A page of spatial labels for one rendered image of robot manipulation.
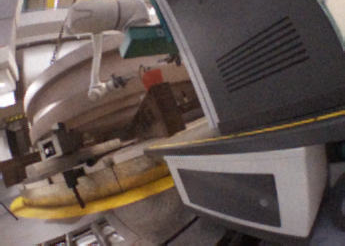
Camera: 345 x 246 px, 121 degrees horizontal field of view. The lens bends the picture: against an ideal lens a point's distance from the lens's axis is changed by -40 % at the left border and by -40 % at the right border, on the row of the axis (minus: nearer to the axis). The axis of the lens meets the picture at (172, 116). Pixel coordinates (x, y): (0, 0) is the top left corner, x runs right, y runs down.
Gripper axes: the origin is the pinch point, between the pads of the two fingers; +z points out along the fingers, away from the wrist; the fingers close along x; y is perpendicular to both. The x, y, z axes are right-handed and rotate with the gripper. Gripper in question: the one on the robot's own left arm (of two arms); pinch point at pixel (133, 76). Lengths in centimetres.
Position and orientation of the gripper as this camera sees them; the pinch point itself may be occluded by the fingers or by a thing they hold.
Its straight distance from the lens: 135.4
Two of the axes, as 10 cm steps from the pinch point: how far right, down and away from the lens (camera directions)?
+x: -0.5, -0.2, -10.0
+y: 3.5, 9.4, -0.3
